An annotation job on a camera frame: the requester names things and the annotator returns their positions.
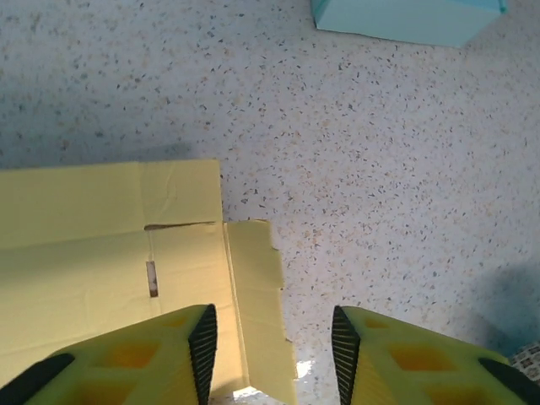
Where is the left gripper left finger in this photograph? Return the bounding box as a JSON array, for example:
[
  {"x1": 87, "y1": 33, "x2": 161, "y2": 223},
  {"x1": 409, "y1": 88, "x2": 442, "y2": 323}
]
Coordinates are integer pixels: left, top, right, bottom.
[{"x1": 0, "y1": 302, "x2": 219, "y2": 405}]

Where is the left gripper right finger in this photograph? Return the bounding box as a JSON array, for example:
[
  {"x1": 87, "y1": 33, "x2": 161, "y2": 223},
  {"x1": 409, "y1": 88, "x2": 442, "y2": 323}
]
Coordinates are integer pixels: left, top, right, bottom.
[{"x1": 331, "y1": 305, "x2": 540, "y2": 405}]

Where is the yellow paper box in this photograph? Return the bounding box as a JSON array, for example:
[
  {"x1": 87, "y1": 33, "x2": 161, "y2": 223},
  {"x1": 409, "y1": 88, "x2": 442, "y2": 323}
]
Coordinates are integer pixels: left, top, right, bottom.
[{"x1": 0, "y1": 158, "x2": 297, "y2": 405}]

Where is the light blue paper box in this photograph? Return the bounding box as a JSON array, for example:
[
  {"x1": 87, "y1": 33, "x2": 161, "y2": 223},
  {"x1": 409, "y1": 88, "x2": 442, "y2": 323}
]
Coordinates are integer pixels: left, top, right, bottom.
[{"x1": 310, "y1": 0, "x2": 510, "y2": 48}]

